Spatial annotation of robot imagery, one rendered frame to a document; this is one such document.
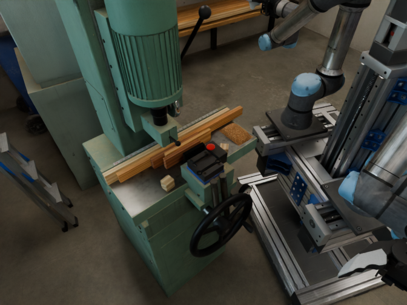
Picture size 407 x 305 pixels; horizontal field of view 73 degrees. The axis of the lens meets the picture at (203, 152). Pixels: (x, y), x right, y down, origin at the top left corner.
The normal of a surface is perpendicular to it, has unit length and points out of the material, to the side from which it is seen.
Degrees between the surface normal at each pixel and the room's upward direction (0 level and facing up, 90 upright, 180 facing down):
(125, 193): 0
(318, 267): 0
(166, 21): 90
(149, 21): 90
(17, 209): 0
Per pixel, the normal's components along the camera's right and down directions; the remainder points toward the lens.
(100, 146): -0.01, -0.70
